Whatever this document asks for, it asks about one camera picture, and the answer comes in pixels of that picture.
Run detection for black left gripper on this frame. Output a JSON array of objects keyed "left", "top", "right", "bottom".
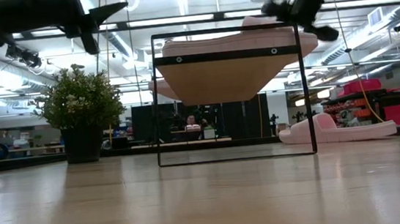
[{"left": 0, "top": 0, "right": 133, "bottom": 64}]

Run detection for black frame wooden shelf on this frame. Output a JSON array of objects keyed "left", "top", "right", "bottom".
[{"left": 145, "top": 20, "right": 319, "bottom": 170}]

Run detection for white ceiling vent box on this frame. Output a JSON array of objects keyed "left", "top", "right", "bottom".
[{"left": 366, "top": 7, "right": 385, "bottom": 27}]

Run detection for black track spotlights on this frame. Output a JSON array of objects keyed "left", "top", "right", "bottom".
[{"left": 4, "top": 41, "right": 44, "bottom": 72}]

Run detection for green artificial plant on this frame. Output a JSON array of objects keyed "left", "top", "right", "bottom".
[{"left": 28, "top": 59, "right": 128, "bottom": 135}]

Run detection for black storage rack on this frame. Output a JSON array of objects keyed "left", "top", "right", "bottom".
[{"left": 320, "top": 87, "right": 400, "bottom": 134}]

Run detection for black partition panels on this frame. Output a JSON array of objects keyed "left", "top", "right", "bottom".
[{"left": 130, "top": 92, "right": 273, "bottom": 151}]

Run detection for black plant pot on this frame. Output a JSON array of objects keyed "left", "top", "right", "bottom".
[{"left": 59, "top": 124, "right": 106, "bottom": 165}]

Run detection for person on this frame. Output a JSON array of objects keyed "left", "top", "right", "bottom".
[{"left": 184, "top": 113, "right": 204, "bottom": 142}]

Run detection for yellow hanging cable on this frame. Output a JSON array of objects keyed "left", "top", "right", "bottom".
[{"left": 331, "top": 0, "right": 385, "bottom": 127}]

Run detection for silver air duct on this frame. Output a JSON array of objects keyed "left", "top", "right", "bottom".
[{"left": 317, "top": 4, "right": 400, "bottom": 66}]

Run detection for black tripod camera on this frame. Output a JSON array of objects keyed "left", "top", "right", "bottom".
[{"left": 269, "top": 113, "right": 281, "bottom": 137}]

